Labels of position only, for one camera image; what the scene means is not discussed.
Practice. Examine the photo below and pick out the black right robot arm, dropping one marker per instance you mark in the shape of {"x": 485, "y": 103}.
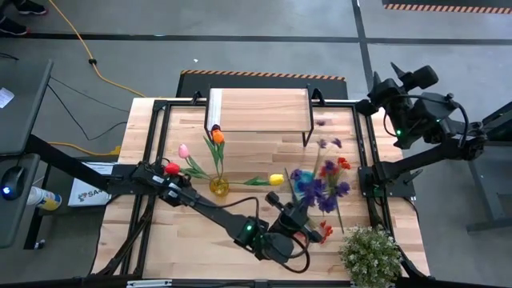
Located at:
{"x": 424, "y": 158}

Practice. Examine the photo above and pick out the white paper note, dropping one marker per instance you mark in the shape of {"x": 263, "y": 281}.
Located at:
{"x": 5, "y": 97}

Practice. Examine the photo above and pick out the hazard striped floor strip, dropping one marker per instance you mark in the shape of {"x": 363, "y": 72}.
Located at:
{"x": 448, "y": 7}

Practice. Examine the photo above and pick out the purple artificial flower bunch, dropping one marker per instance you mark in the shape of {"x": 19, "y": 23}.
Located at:
{"x": 328, "y": 202}

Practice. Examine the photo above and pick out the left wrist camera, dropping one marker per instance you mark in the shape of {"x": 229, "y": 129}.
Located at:
{"x": 274, "y": 200}

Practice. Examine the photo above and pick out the potted plant white blossoms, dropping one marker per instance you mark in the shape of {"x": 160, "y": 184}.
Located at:
{"x": 370, "y": 258}

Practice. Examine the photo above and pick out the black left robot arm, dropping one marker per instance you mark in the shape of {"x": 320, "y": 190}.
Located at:
{"x": 216, "y": 212}

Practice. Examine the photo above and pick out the black metal stand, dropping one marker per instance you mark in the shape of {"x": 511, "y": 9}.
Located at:
{"x": 488, "y": 200}

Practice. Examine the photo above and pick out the white yellow spray bottle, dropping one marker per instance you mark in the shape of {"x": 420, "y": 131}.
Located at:
{"x": 44, "y": 198}

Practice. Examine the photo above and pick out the white cardboard box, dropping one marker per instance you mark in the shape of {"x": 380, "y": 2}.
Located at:
{"x": 86, "y": 196}

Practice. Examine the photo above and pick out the black computer mouse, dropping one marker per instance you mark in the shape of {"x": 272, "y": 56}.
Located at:
{"x": 12, "y": 183}

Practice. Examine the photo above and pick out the yellow glass vase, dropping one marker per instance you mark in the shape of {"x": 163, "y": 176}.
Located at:
{"x": 219, "y": 187}

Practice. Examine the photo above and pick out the yellow artificial tulip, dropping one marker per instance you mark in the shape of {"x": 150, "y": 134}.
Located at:
{"x": 277, "y": 179}

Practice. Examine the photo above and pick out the dark maroon artificial tulip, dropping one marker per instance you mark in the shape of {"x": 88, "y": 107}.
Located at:
{"x": 215, "y": 126}

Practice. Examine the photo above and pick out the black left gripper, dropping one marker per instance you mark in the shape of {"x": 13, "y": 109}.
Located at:
{"x": 296, "y": 222}

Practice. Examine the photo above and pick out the black metal table frame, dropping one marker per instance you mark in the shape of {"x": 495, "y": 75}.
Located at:
{"x": 162, "y": 128}

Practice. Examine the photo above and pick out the red artificial tulip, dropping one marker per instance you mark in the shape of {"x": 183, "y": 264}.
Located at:
{"x": 172, "y": 168}

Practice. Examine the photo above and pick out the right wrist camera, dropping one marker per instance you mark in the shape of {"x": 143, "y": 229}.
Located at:
{"x": 425, "y": 77}

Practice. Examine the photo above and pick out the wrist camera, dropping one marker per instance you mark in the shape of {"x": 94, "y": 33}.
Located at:
{"x": 425, "y": 77}
{"x": 274, "y": 200}

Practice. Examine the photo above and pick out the pink artificial tulip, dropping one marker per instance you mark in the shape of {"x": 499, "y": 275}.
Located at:
{"x": 184, "y": 151}

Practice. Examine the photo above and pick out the grey desk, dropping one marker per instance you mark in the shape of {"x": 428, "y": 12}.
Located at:
{"x": 20, "y": 120}

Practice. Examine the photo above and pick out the person's shoe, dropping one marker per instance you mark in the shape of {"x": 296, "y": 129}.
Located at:
{"x": 31, "y": 7}
{"x": 12, "y": 27}

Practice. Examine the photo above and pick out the small red flower sprig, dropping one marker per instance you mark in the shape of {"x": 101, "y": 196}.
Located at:
{"x": 343, "y": 163}

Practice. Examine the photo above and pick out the wooden shelf black legs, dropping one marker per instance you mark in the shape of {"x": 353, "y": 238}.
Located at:
{"x": 264, "y": 110}

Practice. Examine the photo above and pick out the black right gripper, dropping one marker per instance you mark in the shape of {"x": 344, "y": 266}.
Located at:
{"x": 390, "y": 96}

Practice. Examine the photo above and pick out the blue glass vase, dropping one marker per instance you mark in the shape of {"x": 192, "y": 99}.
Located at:
{"x": 302, "y": 178}

